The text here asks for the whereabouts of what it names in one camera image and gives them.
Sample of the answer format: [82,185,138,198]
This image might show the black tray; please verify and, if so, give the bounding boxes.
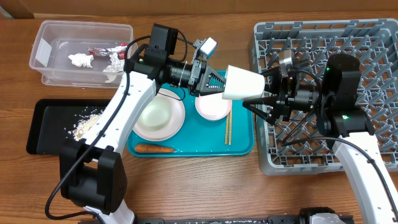
[26,99,109,156]

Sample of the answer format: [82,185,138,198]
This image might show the white cup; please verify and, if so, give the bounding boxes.
[222,65,265,100]

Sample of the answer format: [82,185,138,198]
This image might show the red foil wrapper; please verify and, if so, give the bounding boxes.
[88,43,127,73]

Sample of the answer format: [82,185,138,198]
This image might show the large pink plate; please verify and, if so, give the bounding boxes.
[133,88,185,141]

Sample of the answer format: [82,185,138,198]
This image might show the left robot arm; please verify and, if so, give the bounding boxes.
[54,24,226,223]

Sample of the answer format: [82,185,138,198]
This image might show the teal serving tray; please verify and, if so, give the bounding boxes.
[127,93,254,157]

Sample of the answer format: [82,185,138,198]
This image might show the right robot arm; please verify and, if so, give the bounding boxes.
[243,54,397,223]

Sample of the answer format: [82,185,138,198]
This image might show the orange carrot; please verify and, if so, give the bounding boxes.
[134,144,175,153]

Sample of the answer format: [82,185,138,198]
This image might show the clear plastic bin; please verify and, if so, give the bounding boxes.
[29,21,134,88]

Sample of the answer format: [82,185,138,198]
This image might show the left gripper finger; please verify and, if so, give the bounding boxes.
[199,85,224,96]
[205,65,226,84]

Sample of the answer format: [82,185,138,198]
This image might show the grey dishwasher rack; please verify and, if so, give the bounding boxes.
[248,19,397,175]

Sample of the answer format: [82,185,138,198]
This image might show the right wooden chopstick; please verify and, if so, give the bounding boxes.
[228,107,233,146]

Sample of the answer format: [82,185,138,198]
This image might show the left wooden chopstick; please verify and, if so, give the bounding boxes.
[224,112,231,145]

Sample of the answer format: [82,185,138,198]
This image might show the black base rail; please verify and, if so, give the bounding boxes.
[135,207,354,224]

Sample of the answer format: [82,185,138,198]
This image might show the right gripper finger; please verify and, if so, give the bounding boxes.
[243,98,277,125]
[261,67,282,93]

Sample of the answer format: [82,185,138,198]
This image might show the cream bowl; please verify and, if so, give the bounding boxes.
[137,96,172,131]

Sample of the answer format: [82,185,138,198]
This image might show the wooden chopstick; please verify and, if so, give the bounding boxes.
[224,112,231,145]
[228,107,233,146]

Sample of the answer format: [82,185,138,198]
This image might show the white napkin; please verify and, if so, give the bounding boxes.
[68,53,94,68]

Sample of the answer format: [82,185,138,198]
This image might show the rice and food scraps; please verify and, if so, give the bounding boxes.
[65,106,104,141]

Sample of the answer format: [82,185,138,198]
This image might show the small pink bowl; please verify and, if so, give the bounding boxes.
[195,93,233,121]

